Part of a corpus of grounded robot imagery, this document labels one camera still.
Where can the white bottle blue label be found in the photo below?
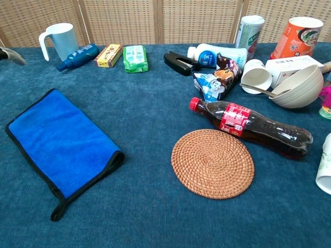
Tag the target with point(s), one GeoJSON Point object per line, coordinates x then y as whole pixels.
{"type": "Point", "coordinates": [204, 58]}

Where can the plain white paper cup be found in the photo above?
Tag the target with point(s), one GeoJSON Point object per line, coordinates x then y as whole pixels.
{"type": "Point", "coordinates": [256, 77]}

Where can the beige bowl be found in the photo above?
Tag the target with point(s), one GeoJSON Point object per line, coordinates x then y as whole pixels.
{"type": "Point", "coordinates": [302, 90]}

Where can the yellow and red small box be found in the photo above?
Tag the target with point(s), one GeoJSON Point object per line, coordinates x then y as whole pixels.
{"type": "Point", "coordinates": [108, 55]}

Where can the tall white and green cup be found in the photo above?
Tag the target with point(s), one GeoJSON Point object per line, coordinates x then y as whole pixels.
{"type": "Point", "coordinates": [249, 33]}

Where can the green tissue pack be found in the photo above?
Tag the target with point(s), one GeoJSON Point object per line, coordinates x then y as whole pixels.
{"type": "Point", "coordinates": [135, 59]}

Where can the pink feather shuttlecock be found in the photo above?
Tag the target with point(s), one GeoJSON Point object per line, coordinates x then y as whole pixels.
{"type": "Point", "coordinates": [326, 95]}

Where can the woven rattan folding screen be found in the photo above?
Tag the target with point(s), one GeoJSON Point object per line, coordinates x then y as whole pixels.
{"type": "Point", "coordinates": [121, 20]}

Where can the beige spoon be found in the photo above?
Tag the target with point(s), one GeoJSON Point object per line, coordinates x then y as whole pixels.
{"type": "Point", "coordinates": [254, 89]}

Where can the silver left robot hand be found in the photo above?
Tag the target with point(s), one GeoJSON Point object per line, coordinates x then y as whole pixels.
{"type": "Point", "coordinates": [13, 55]}

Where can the dark blue spray bottle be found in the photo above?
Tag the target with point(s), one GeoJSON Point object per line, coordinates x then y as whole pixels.
{"type": "Point", "coordinates": [80, 54]}

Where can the orange instant noodle cup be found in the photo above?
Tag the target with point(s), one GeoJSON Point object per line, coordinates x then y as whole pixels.
{"type": "Point", "coordinates": [292, 38]}

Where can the black stapler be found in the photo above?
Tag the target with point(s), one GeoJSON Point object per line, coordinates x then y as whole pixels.
{"type": "Point", "coordinates": [170, 57]}

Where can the blue tablecloth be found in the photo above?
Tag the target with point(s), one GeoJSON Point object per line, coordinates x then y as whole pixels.
{"type": "Point", "coordinates": [155, 219]}

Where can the round woven rattan coaster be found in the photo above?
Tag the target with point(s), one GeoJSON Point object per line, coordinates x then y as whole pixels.
{"type": "Point", "coordinates": [212, 164]}

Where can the cola bottle red label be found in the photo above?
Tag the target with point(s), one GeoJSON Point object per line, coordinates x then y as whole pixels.
{"type": "Point", "coordinates": [258, 126]}

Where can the grey and blue cloth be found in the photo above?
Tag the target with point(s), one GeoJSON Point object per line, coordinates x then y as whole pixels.
{"type": "Point", "coordinates": [59, 144]}

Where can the blue and brown snack bag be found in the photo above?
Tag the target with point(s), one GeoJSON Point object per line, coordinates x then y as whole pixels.
{"type": "Point", "coordinates": [214, 82]}

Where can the white cardboard box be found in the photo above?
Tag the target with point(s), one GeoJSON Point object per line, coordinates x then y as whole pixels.
{"type": "Point", "coordinates": [287, 65]}

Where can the white cup green print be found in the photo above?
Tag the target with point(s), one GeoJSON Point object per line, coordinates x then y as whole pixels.
{"type": "Point", "coordinates": [325, 168]}

